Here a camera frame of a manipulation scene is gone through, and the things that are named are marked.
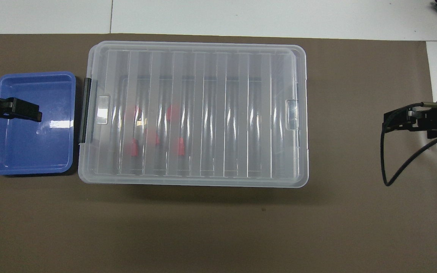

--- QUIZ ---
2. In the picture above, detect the clear ribbed plastic box lid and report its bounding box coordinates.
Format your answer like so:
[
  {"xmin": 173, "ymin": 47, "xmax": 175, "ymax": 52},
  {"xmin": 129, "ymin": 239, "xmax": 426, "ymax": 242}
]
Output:
[{"xmin": 77, "ymin": 41, "xmax": 309, "ymax": 188}]

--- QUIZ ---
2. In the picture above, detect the blue plastic tray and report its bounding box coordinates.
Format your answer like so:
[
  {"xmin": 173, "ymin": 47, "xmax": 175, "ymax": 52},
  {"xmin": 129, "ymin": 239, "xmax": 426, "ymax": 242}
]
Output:
[{"xmin": 0, "ymin": 71, "xmax": 77, "ymax": 176}]

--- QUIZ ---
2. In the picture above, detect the clear plastic storage box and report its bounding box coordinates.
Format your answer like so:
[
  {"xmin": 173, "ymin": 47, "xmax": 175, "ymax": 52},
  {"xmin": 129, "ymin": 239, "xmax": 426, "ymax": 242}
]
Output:
[{"xmin": 77, "ymin": 41, "xmax": 309, "ymax": 188}]

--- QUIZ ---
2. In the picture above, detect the brown paper table mat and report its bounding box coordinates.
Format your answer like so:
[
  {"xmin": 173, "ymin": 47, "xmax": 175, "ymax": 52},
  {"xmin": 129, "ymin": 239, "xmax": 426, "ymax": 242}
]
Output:
[{"xmin": 0, "ymin": 33, "xmax": 437, "ymax": 273}]

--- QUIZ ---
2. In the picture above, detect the black box latch handle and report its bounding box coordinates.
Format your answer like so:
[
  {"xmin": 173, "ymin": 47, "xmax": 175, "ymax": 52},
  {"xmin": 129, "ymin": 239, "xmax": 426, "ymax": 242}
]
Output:
[{"xmin": 79, "ymin": 78, "xmax": 92, "ymax": 144}]

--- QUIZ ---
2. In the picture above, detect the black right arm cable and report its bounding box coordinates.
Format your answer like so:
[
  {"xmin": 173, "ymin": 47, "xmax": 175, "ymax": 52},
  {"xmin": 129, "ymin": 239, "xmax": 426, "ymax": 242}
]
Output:
[{"xmin": 381, "ymin": 102, "xmax": 437, "ymax": 187}]

